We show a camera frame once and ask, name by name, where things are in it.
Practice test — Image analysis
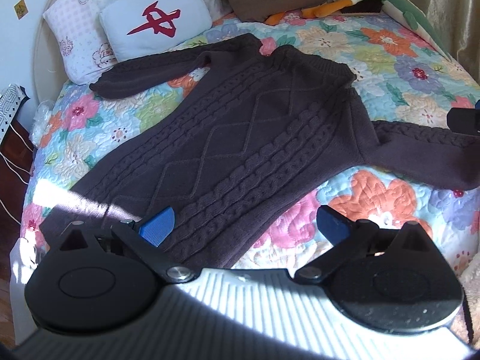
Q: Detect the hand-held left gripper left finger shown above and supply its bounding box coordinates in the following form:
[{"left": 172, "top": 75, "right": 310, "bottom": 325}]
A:
[{"left": 56, "top": 206, "right": 196, "bottom": 284}]

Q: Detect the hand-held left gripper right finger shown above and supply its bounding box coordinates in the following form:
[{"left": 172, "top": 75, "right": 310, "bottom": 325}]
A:
[{"left": 294, "top": 205, "right": 434, "bottom": 285}]

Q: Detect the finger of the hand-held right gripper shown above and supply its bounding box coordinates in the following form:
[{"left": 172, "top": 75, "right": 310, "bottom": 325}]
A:
[{"left": 447, "top": 99, "right": 480, "bottom": 136}]

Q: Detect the dark purple cable-knit sweater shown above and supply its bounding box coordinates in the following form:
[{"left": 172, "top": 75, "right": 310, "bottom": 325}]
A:
[{"left": 39, "top": 33, "right": 480, "bottom": 268}]

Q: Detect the floral quilted bedspread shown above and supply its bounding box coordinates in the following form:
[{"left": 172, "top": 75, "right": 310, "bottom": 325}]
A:
[{"left": 20, "top": 7, "right": 480, "bottom": 289}]

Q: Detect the green and white plush toy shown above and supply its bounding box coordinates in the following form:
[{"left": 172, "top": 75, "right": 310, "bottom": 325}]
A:
[{"left": 378, "top": 0, "right": 459, "bottom": 66}]

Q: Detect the beige curtain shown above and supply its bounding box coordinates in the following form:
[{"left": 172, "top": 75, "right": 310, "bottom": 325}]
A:
[{"left": 390, "top": 0, "right": 480, "bottom": 69}]

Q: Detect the clear plastic bag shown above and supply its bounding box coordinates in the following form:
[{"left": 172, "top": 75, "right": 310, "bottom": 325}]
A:
[{"left": 29, "top": 100, "right": 57, "bottom": 147}]

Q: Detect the dark wooden nightstand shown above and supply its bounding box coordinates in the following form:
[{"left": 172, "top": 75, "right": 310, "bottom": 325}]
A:
[{"left": 0, "top": 118, "right": 35, "bottom": 229}]

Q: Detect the orange and white plush toy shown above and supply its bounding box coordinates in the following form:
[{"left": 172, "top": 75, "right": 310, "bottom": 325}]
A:
[{"left": 265, "top": 0, "right": 385, "bottom": 25}]

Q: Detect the pink patterned pillow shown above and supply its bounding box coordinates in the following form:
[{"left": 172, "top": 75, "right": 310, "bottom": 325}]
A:
[{"left": 42, "top": 0, "right": 226, "bottom": 85}]

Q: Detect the white pillow with red symbol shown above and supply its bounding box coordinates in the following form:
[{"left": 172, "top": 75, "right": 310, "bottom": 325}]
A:
[{"left": 99, "top": 0, "right": 213, "bottom": 62}]

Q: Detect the white cable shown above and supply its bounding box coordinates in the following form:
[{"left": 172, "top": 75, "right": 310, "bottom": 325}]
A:
[{"left": 0, "top": 120, "right": 32, "bottom": 219}]

